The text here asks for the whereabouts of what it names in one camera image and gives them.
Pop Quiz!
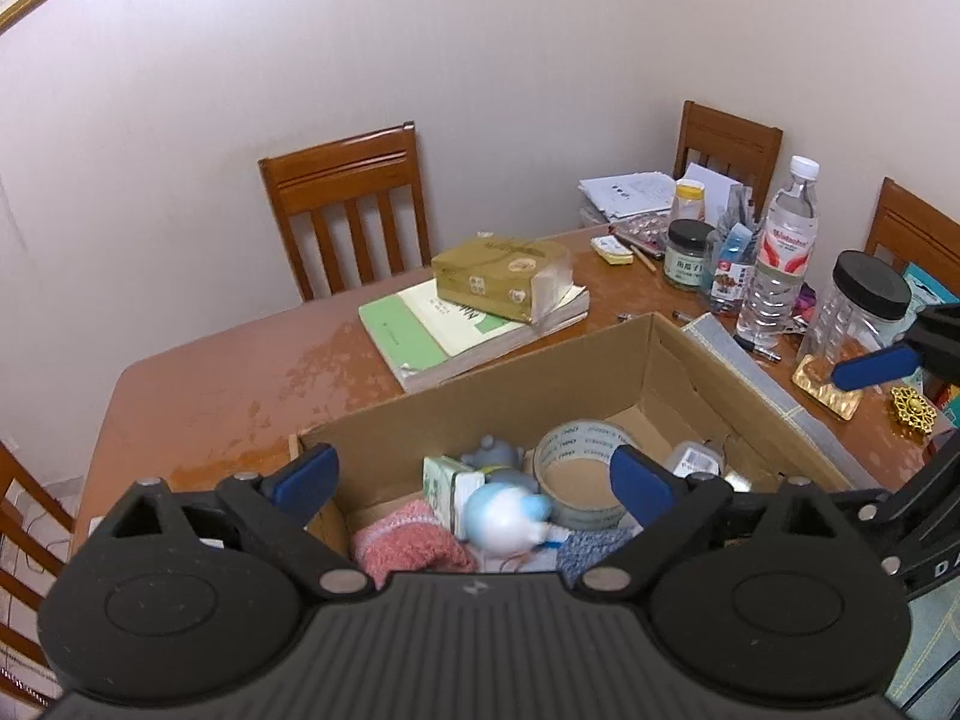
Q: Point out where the pink knitted sock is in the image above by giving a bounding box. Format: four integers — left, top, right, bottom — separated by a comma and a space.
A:
352, 499, 477, 589

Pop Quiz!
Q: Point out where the small dark-lidded glass jar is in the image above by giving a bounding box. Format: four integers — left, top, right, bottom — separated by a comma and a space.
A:
664, 218, 713, 291

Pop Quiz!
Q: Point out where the green white tissue pack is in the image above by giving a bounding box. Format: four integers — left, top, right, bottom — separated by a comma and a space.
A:
421, 455, 487, 541

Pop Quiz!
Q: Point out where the yellow-lidded small jar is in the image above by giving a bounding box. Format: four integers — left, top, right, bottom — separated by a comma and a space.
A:
669, 177, 706, 223

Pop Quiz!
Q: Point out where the wooden chair at left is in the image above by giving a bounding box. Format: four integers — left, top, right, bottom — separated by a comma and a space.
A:
0, 440, 77, 710

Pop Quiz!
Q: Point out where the wooden chair at right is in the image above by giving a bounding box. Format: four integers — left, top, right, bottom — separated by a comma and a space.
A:
672, 99, 782, 213

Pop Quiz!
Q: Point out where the wooden chair far right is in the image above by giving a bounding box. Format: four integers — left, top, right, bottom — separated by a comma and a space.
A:
864, 177, 960, 293

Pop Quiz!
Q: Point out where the brown cardboard box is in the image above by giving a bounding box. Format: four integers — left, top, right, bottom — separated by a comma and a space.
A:
293, 316, 861, 580

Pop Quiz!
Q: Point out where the wooden chair at back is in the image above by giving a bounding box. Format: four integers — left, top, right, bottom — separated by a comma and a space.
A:
257, 121, 433, 302

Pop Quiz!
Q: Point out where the small blue-capped bottle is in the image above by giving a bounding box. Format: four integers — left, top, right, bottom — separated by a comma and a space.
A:
708, 223, 754, 314

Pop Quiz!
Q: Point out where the white sock blue stripe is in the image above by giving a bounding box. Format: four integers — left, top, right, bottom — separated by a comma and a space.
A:
469, 532, 569, 574

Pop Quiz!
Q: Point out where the blue knitted sock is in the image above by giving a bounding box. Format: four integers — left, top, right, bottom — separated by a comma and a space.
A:
555, 528, 635, 589

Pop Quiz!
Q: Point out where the white bottle green label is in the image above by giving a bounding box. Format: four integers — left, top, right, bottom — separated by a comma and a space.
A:
664, 440, 724, 478

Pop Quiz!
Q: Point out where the blue checked towel mat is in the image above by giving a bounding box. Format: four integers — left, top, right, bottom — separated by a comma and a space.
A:
682, 310, 960, 720

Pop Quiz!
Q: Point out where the small yellow box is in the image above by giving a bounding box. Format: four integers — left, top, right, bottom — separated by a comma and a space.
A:
589, 234, 635, 266

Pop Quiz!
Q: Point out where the large black-lidded plastic jar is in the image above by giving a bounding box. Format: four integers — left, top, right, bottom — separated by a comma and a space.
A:
794, 250, 911, 388

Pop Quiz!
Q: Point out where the stack of white papers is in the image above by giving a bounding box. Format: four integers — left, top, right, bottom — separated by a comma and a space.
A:
578, 171, 675, 226

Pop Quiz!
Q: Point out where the clear tape roll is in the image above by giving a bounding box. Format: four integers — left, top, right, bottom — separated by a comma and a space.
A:
530, 419, 636, 532

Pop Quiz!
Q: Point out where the grey toy figure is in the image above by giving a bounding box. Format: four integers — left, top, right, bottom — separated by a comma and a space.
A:
459, 434, 524, 473

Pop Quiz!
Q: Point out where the gold tissue box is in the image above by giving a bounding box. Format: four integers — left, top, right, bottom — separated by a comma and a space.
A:
431, 234, 573, 323

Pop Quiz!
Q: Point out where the green white book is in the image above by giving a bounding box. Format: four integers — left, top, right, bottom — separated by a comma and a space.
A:
358, 280, 590, 394

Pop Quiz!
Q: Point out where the clear water bottle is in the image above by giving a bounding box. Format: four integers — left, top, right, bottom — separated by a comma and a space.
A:
736, 154, 820, 349

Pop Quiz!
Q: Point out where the black pen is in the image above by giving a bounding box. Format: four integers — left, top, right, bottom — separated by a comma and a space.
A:
732, 335, 782, 362

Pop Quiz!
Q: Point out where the gold ornament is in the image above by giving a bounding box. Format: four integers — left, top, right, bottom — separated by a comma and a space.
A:
890, 385, 939, 436

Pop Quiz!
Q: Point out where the light blue round toy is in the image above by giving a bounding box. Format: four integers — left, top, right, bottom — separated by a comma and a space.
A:
460, 483, 551, 557

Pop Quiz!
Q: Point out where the gold blister pack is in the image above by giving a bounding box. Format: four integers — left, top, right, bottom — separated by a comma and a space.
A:
791, 355, 862, 421

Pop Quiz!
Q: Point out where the wooden chair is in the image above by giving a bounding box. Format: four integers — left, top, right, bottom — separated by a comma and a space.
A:
672, 99, 782, 213
864, 177, 960, 293
0, 440, 77, 710
257, 121, 433, 302

